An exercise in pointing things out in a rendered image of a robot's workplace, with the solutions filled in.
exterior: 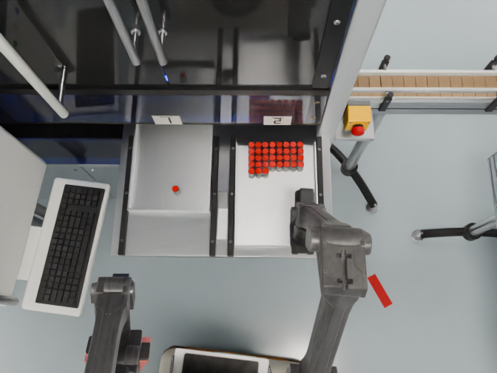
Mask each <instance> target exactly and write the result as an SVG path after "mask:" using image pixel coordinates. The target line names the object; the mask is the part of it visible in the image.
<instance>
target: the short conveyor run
mask: <svg viewBox="0 0 497 373"><path fill-rule="evenodd" d="M390 59H391V57H390V56H389V55H385V57H384V60H382V62H381V64H380V65H379V69H378V70H360V71H359V74H358V76H357V79H356V82H355V84H354V88H353V89H352V92H351V95H350V98H349V100H370V101H371V110H373V114H448V115H497V70H496V65H497V55H496V56H495V57H494V60H491V61H490V63H489V64H488V65H487V66H486V67H485V68H484V69H483V70H387V66H388V64H389V61H390Z"/></svg>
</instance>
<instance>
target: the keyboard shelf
mask: <svg viewBox="0 0 497 373"><path fill-rule="evenodd" d="M65 184H70V185H76V186H83V187H95V188H101V189H105V193H104V198H103V202H102V205H101V211H100V215H99V219H98V224H97V228H96V231H95V237H94V241H93V245H92V250H91V254H90V257H89V263H88V267H87V273H86V277H85V280H84V286H83V289H82V293H81V299H80V303H79V306H78V308H77V309H75V308H70V307H64V306H54V305H48V304H42V303H36V296H37V293H38V288H39V284H40V281H41V276H42V272H43V269H44V264H45V260H46V258H47V253H48V249H49V246H50V241H51V237H52V234H53V229H54V226H55V220H56V218H57V214H58V209H59V206H60V203H61V197H62V194H63V191H64V185H65ZM110 190H111V186H110V185H109V184H105V183H98V182H91V181H80V180H73V179H67V178H56V179H55V180H54V183H53V188H52V191H51V194H50V199H49V202H48V205H47V211H46V214H45V216H44V222H43V225H42V227H37V226H30V231H29V234H28V236H27V242H26V245H25V248H24V253H23V255H22V259H21V264H20V267H19V270H18V274H17V278H16V280H27V287H26V290H25V293H24V298H23V301H22V305H21V307H22V308H23V309H26V310H32V311H38V312H48V313H53V314H60V315H69V316H75V317H80V316H82V314H83V311H84V305H85V301H86V298H87V292H88V288H89V282H90V278H91V275H92V269H93V265H94V262H95V256H96V252H97V248H98V242H99V239H100V235H101V229H102V226H103V222H104V216H105V212H106V209H107V203H108V199H109V193H110Z"/></svg>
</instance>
